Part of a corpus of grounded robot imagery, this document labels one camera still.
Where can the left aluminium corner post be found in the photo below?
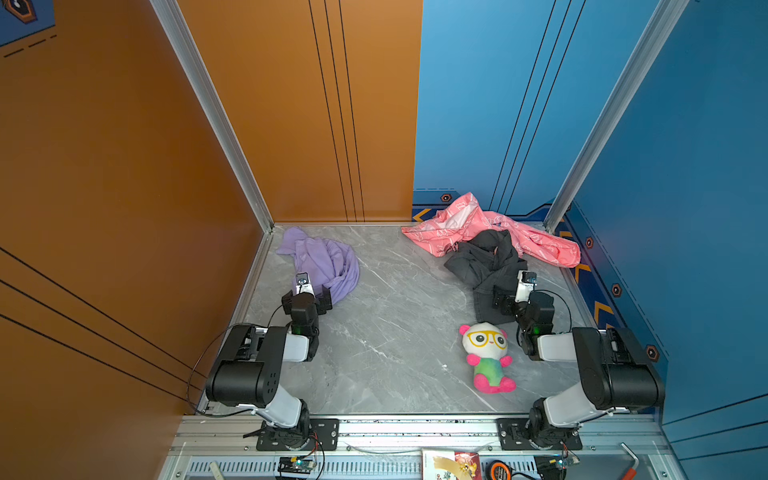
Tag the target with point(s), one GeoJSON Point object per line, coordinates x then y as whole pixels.
{"type": "Point", "coordinates": [177, 31]}

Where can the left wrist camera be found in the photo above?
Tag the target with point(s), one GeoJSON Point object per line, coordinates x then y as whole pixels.
{"type": "Point", "coordinates": [303, 284]}

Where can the right aluminium corner post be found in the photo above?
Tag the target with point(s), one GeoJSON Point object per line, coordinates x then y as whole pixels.
{"type": "Point", "coordinates": [653, 38]}

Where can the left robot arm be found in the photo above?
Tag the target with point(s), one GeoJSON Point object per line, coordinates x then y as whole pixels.
{"type": "Point", "coordinates": [246, 372]}

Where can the black cloth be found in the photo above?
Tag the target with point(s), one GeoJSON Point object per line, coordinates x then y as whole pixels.
{"type": "Point", "coordinates": [488, 265]}

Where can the circuit board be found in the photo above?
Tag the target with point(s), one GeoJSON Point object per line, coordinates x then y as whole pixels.
{"type": "Point", "coordinates": [296, 467]}
{"type": "Point", "coordinates": [564, 461]}

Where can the left circuit board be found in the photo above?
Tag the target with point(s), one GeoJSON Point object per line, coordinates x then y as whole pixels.
{"type": "Point", "coordinates": [296, 467]}

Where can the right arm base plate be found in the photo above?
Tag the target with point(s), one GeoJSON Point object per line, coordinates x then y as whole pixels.
{"type": "Point", "coordinates": [517, 434]}

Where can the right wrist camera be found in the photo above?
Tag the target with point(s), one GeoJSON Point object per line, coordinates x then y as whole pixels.
{"type": "Point", "coordinates": [526, 285]}

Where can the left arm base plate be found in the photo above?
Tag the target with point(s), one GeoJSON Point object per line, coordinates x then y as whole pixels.
{"type": "Point", "coordinates": [315, 432]}

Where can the pink patterned cloth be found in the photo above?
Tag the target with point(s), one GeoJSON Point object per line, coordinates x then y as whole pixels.
{"type": "Point", "coordinates": [464, 219]}

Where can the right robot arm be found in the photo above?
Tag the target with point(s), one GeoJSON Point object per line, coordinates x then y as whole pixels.
{"type": "Point", "coordinates": [615, 375]}

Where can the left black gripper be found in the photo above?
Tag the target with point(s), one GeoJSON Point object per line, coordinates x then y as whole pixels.
{"type": "Point", "coordinates": [322, 303]}

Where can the orange black tape measure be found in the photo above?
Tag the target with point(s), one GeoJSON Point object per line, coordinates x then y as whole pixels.
{"type": "Point", "coordinates": [498, 470]}

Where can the aluminium corner post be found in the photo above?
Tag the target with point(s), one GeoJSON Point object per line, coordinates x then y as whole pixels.
{"type": "Point", "coordinates": [177, 31]}
{"type": "Point", "coordinates": [653, 38]}

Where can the purple cloth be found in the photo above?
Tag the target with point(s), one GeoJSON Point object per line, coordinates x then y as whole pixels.
{"type": "Point", "coordinates": [328, 263]}

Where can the right circuit board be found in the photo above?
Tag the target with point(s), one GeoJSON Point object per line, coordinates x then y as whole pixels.
{"type": "Point", "coordinates": [564, 461]}

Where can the red yellow booklet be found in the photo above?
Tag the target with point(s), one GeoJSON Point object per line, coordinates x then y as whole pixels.
{"type": "Point", "coordinates": [450, 465]}

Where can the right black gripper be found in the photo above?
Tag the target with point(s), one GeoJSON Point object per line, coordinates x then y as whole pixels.
{"type": "Point", "coordinates": [499, 296]}

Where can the panda plush toy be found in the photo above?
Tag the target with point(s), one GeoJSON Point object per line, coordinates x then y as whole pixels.
{"type": "Point", "coordinates": [486, 348]}

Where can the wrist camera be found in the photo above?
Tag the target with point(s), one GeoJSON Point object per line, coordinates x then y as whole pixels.
{"type": "Point", "coordinates": [526, 285]}
{"type": "Point", "coordinates": [303, 284]}

